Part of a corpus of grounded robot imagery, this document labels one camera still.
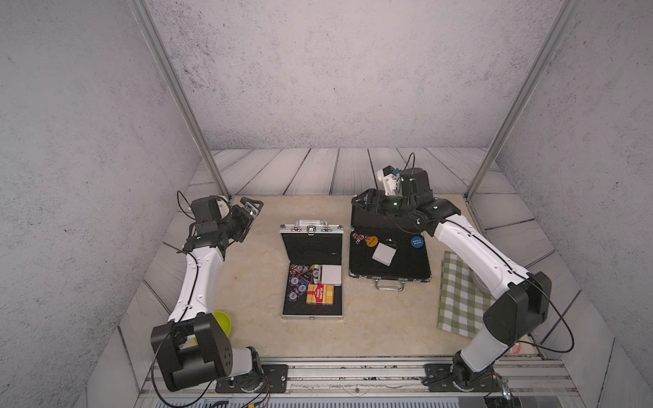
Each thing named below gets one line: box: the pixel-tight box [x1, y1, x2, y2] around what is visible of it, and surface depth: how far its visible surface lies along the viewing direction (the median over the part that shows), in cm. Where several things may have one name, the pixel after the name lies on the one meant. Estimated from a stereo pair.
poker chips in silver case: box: [287, 263, 322, 302], surface depth 93 cm
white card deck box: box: [371, 242, 398, 267], surface depth 98 cm
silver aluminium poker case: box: [279, 219, 345, 320], surface depth 89 cm
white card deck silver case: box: [321, 264, 342, 287], surface depth 94 cm
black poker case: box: [348, 188, 432, 283], surface depth 97 cm
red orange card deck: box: [306, 283, 335, 305], surface depth 88 cm
